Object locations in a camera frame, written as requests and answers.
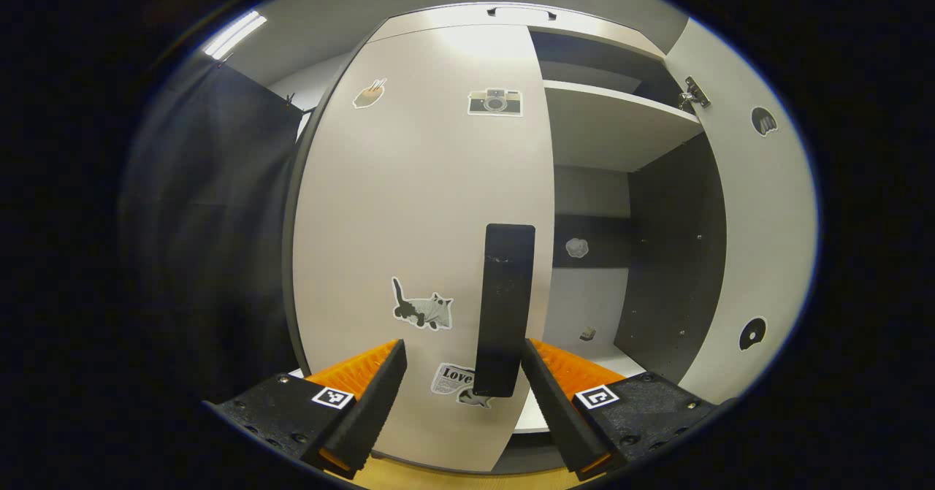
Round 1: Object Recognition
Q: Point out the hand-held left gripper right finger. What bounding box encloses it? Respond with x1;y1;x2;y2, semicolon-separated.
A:
520;338;720;482

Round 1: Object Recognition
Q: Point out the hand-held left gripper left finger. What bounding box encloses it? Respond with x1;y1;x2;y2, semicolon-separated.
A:
203;339;408;480

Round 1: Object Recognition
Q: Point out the black door handle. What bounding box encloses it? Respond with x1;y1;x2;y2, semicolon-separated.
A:
473;223;536;399

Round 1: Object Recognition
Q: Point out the beige double-door shoe cabinet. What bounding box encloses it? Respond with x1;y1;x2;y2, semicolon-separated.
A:
281;2;731;476

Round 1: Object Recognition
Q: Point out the cabinet door camera sticker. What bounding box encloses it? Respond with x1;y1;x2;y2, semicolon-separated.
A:
291;24;556;474

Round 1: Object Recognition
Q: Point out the cabinet door black cat sticker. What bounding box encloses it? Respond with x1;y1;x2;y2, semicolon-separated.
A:
663;17;819;405

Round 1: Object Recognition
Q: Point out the metal door hinge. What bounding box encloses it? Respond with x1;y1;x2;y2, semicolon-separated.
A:
678;75;711;111

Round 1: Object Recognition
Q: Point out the beige cabinet drawer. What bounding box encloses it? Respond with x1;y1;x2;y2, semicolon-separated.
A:
365;4;665;60

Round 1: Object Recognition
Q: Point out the black backdrop cloth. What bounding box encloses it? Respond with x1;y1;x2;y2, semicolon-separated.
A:
117;55;308;410

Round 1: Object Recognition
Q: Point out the ceiling light panel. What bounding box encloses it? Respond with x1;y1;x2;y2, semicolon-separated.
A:
202;10;268;60

